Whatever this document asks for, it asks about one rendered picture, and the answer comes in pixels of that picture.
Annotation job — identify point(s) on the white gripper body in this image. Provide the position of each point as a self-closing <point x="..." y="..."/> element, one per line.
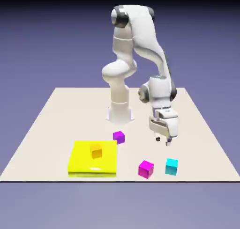
<point x="166" y="127"/>

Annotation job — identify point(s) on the small purple cube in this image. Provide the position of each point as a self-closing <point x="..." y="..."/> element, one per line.
<point x="119" y="137"/>

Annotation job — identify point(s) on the large yellow box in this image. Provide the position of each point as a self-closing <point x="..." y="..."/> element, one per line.
<point x="92" y="158"/>

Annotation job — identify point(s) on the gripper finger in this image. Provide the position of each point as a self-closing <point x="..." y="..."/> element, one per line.
<point x="168" y="141"/>
<point x="157" y="137"/>

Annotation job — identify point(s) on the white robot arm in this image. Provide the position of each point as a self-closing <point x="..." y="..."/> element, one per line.
<point x="142" y="36"/>

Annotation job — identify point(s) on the small orange cube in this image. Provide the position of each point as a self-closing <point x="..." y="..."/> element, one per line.
<point x="96" y="151"/>

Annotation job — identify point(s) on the small cyan cube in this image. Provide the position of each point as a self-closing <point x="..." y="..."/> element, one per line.
<point x="171" y="167"/>

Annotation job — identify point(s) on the small magenta cube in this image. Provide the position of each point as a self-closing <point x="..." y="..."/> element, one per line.
<point x="145" y="169"/>

